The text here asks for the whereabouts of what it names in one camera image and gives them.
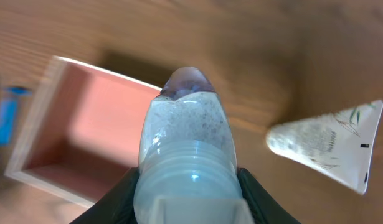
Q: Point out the blue disposable razor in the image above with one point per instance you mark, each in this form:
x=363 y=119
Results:
x=9 y=106

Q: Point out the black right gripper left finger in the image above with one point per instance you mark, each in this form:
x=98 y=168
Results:
x=115 y=207

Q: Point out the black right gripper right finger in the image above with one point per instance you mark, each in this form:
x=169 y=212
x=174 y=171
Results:
x=263 y=207

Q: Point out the white cosmetic tube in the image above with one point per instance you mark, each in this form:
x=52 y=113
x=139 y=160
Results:
x=338 y=145

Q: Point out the clear spray bottle dark liquid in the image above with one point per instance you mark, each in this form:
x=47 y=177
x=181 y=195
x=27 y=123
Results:
x=187 y=159

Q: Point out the white box with pink interior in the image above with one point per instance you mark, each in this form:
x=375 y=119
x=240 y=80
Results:
x=82 y=131

